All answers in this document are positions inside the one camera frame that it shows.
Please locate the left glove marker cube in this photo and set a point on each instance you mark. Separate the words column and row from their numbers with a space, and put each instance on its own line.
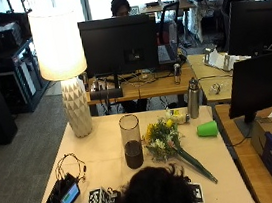
column 99, row 202

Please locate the glove marker cube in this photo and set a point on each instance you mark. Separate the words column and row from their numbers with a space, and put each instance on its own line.
column 197, row 193
column 99, row 202

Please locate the black device with blue screen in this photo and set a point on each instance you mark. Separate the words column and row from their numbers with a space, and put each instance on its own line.
column 67, row 194

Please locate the tall glass vase, dark water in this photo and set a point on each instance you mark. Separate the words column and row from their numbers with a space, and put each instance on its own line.
column 132, row 149

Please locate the yellow and white flower bouquet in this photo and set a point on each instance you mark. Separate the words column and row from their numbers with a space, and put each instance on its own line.
column 164, row 139

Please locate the right glove marker cube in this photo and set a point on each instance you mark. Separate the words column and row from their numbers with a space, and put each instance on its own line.
column 197, row 193

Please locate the black speaker bar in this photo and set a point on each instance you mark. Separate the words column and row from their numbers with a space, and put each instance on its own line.
column 106, row 94

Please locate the green plastic cup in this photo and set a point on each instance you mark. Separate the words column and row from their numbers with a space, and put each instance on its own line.
column 208, row 129

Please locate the stainless steel water bottle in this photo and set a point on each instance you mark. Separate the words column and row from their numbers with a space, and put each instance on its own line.
column 193, row 99

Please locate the brown side desk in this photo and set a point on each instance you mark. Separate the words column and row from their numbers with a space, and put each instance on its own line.
column 249, row 167

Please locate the shiny crumpled wrapper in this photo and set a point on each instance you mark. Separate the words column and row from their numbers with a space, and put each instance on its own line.
column 215, row 88

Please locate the light wooden desk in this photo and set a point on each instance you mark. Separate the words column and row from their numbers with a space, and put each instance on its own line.
column 212, row 78

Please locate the black monitor on wooden desk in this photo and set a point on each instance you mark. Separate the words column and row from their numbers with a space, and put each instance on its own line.
column 119, row 44

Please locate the white table lamp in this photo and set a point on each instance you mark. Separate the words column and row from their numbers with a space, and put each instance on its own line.
column 58, row 51

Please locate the black shelf unit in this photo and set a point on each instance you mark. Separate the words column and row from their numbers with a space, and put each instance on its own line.
column 14, row 73

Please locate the white folded stand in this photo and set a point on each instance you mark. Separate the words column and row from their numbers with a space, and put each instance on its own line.
column 223, row 59

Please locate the black office chair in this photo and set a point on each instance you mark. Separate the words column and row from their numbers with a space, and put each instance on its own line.
column 169, row 29

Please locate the large black monitor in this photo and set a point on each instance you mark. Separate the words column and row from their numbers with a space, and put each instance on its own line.
column 261, row 83

